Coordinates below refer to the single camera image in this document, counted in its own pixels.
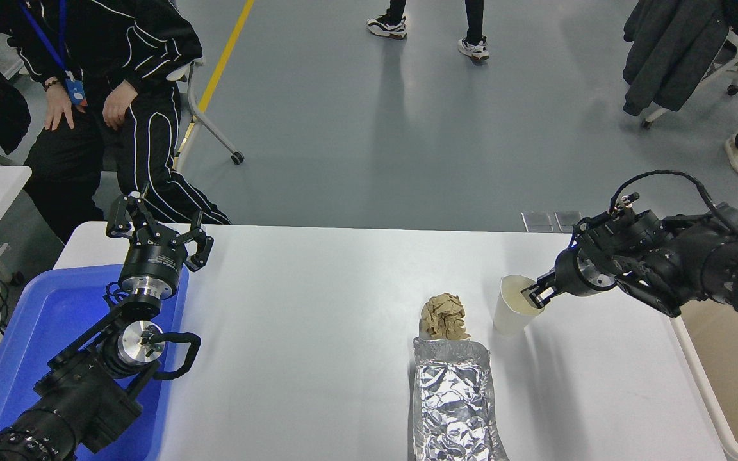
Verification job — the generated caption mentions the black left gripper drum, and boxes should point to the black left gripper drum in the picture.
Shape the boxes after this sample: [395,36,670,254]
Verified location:
[119,238,189,288]

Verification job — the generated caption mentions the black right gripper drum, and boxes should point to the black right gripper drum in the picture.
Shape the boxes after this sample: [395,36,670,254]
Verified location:
[552,248,591,298]

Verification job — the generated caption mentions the white paper cup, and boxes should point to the white paper cup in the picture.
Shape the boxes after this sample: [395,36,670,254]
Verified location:
[493,275,546,337]

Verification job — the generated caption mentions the person's left hand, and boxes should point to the person's left hand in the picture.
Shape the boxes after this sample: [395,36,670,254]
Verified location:
[102,79,140,131]

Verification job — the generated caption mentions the person's right hand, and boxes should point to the person's right hand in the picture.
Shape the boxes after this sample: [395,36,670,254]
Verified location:
[44,81,77,131]

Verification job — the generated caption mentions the crumpled tan paper ball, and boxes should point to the crumpled tan paper ball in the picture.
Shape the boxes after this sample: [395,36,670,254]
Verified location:
[419,293,472,341]

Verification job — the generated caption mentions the blue plastic tray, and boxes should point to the blue plastic tray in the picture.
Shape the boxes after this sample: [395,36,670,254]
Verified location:
[0,264,190,461]

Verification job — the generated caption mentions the silver foil tray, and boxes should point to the silver foil tray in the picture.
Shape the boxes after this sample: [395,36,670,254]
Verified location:
[412,337,509,461]

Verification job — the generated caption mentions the person in striped tracksuit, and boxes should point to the person in striped tracksuit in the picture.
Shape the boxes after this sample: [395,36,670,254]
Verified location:
[5,0,233,245]

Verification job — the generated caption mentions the large pale bin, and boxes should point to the large pale bin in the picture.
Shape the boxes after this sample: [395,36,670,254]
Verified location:
[671,298,738,461]

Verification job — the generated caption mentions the standing person in sneakers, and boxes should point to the standing person in sneakers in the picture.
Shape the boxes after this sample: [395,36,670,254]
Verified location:
[366,0,491,63]

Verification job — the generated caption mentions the dark grey hanging jacket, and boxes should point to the dark grey hanging jacket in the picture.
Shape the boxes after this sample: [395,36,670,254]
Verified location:
[622,0,732,117]

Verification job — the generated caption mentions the grey seat white-frame chair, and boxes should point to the grey seat white-frame chair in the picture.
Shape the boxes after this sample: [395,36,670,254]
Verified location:
[169,56,245,166]

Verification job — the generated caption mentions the blue lanyard badge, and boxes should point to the blue lanyard badge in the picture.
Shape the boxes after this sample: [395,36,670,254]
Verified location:
[19,0,88,107]

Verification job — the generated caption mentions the white-frame chair on casters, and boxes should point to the white-frame chair on casters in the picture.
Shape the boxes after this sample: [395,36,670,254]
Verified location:
[640,29,738,129]

